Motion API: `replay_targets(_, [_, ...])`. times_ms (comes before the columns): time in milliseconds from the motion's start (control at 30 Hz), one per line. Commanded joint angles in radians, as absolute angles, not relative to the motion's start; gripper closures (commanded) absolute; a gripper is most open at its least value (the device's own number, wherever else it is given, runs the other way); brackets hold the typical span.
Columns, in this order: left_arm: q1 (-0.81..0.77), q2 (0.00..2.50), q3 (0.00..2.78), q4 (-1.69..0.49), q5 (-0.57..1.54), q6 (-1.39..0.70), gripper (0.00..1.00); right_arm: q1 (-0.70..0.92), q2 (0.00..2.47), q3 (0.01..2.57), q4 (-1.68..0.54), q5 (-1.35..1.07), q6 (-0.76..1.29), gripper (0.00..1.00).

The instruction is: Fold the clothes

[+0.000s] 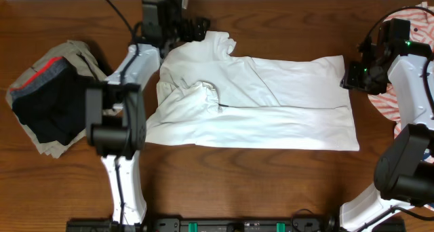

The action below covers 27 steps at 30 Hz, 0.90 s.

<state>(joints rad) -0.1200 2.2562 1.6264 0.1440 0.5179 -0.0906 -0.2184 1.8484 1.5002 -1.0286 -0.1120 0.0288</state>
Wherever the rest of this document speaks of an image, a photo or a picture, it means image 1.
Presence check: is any white t-shirt green logo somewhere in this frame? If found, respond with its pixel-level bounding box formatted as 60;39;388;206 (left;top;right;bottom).
146;32;359;151

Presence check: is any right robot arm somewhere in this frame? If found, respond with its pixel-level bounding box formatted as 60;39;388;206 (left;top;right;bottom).
328;18;433;231

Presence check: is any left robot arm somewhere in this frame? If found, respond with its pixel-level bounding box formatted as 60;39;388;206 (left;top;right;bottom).
85;0;210;231

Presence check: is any pink white striped shirt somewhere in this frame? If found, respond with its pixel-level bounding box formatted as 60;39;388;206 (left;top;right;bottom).
368;1;434;140

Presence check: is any folded khaki garment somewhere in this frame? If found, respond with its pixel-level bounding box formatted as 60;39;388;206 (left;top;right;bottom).
5;40;107;159

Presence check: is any dark blue garment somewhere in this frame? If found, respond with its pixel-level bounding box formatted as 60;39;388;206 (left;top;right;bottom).
422;149;434;163

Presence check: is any folded black garment red waistband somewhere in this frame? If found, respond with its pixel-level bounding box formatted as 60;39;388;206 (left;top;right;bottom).
9;57;96;145

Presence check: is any right black cable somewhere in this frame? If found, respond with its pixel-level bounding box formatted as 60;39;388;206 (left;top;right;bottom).
359;5;434;121

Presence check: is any black cable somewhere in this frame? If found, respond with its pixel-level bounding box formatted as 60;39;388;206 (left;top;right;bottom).
359;5;434;121
98;0;160;226

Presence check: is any left black cable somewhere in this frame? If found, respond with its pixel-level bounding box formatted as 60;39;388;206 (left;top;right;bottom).
98;0;160;226

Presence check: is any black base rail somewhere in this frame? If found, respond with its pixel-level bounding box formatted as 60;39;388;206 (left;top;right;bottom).
66;217;407;232

